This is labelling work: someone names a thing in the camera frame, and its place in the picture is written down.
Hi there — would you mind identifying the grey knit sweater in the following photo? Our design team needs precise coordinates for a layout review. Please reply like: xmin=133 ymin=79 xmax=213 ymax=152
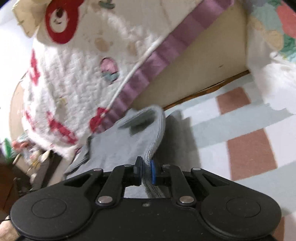
xmin=63 ymin=105 xmax=183 ymax=198

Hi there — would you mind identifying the dark wooden cabinet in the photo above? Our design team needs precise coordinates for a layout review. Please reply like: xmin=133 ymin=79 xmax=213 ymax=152
xmin=1 ymin=163 xmax=32 ymax=220

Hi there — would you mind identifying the checkered dog print rug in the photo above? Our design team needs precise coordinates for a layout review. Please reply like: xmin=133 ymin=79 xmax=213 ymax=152
xmin=166 ymin=75 xmax=295 ymax=240

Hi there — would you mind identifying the white red bear quilt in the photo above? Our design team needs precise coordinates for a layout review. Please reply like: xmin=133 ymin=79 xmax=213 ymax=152
xmin=23 ymin=1 xmax=233 ymax=159

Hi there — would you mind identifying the colourful patterned blanket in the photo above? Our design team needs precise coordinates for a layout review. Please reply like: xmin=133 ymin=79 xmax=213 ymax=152
xmin=242 ymin=1 xmax=295 ymax=114

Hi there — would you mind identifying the beige bed frame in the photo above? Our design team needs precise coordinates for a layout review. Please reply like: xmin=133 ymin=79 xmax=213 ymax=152
xmin=132 ymin=1 xmax=247 ymax=109

